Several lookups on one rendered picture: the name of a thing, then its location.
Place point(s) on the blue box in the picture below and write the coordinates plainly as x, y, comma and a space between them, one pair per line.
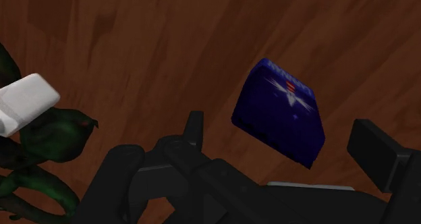
279, 114

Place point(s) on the dark green plant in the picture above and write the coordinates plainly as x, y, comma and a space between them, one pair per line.
49, 137

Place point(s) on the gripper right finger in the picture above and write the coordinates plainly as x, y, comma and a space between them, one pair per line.
384, 157

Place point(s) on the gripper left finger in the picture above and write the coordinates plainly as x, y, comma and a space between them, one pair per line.
184, 165

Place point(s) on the white rectangular block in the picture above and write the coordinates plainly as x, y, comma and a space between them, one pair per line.
24, 101

